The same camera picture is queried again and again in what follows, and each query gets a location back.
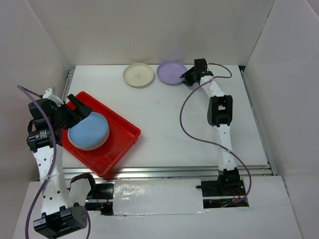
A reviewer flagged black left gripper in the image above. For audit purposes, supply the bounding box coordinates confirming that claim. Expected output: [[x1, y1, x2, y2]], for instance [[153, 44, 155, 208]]
[[52, 94, 93, 130]]

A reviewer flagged purple plate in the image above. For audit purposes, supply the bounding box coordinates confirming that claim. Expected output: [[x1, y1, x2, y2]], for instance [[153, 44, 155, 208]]
[[157, 61, 187, 85]]

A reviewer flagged blue plate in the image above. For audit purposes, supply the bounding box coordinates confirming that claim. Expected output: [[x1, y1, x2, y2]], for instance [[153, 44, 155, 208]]
[[67, 112, 110, 148]]

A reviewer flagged orange plate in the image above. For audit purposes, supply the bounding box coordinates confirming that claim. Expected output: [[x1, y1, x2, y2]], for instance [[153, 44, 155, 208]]
[[73, 130, 110, 151]]

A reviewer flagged cream plate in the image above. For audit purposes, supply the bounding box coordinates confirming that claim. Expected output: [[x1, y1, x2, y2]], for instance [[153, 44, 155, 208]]
[[123, 63, 155, 88]]

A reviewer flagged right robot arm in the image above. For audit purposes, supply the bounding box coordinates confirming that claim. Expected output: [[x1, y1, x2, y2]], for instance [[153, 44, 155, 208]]
[[179, 58, 240, 195]]

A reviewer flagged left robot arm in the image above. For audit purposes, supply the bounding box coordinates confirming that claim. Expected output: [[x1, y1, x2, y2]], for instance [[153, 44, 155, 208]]
[[26, 89, 98, 239]]

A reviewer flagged red plastic bin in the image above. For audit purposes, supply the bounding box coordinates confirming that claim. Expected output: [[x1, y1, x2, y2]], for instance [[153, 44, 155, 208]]
[[62, 91, 141, 176]]

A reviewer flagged white foil-edged panel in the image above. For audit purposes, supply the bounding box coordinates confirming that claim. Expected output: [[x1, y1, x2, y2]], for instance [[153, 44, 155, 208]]
[[113, 179, 204, 216]]

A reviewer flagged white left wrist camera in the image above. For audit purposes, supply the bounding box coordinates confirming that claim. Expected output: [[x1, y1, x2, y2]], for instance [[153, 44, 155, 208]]
[[42, 86, 64, 107]]

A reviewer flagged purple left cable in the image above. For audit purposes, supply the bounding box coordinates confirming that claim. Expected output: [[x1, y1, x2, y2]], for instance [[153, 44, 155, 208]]
[[16, 85, 92, 239]]

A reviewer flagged purple cable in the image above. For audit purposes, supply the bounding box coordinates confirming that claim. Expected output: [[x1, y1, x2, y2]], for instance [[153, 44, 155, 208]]
[[16, 85, 92, 239], [179, 62, 252, 204]]

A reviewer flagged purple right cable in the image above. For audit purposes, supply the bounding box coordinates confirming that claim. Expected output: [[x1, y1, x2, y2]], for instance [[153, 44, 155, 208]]
[[179, 62, 252, 204]]

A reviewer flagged aluminium front rail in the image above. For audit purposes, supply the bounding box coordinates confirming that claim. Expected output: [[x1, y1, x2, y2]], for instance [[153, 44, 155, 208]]
[[62, 164, 275, 180]]

